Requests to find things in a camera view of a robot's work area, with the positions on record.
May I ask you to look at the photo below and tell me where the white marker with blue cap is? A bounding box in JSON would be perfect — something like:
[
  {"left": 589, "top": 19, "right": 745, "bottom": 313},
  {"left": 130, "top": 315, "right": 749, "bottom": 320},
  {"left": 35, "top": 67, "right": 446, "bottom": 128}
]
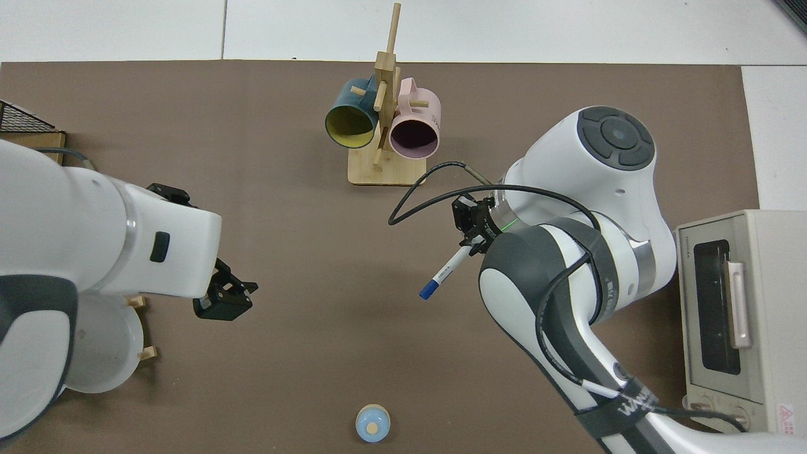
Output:
[{"left": 419, "top": 246, "right": 472, "bottom": 301}]

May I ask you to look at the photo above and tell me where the wooden plate rack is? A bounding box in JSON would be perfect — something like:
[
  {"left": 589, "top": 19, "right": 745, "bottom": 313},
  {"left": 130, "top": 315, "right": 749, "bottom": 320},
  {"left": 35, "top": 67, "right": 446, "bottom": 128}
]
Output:
[{"left": 125, "top": 295, "right": 158, "bottom": 362}]

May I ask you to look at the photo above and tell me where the wooden cup stand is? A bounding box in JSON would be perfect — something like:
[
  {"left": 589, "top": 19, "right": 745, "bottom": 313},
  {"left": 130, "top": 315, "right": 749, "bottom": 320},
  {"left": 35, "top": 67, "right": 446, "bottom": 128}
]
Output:
[{"left": 347, "top": 3, "right": 427, "bottom": 186}]

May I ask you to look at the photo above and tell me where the brown table cloth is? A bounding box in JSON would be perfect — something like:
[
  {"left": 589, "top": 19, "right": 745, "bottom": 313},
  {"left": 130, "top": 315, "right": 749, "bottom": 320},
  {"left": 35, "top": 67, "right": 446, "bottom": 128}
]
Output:
[{"left": 0, "top": 60, "right": 760, "bottom": 454}]

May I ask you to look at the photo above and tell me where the grey plate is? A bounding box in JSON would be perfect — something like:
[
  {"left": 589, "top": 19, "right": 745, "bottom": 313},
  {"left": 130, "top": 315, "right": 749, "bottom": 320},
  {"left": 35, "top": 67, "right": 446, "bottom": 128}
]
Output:
[{"left": 63, "top": 293, "right": 144, "bottom": 394}]

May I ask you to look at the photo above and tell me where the pink mug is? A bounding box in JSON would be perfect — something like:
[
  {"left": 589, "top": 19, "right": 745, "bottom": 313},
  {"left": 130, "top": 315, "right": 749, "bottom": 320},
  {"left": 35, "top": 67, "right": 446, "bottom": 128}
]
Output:
[{"left": 389, "top": 78, "right": 441, "bottom": 160}]

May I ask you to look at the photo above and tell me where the teal mug with yellow inside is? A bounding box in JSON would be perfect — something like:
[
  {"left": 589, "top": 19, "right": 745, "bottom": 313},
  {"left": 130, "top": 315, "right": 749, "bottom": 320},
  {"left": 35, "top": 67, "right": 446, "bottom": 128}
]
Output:
[{"left": 325, "top": 77, "right": 379, "bottom": 149}]

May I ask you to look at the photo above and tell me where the pale toaster oven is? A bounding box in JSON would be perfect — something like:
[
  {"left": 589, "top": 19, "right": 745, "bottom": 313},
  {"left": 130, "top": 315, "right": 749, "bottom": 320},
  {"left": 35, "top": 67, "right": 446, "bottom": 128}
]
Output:
[{"left": 673, "top": 209, "right": 807, "bottom": 436}]

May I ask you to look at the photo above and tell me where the dark corner object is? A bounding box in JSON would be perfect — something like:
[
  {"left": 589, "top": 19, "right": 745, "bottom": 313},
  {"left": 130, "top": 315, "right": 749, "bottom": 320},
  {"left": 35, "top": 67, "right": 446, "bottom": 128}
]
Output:
[{"left": 772, "top": 0, "right": 807, "bottom": 35}]

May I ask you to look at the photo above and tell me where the wire basket with wooden floor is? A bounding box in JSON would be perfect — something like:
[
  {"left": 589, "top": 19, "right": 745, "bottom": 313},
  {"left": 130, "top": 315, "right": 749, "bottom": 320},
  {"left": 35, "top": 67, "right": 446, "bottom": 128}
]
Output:
[{"left": 0, "top": 100, "right": 67, "bottom": 166}]

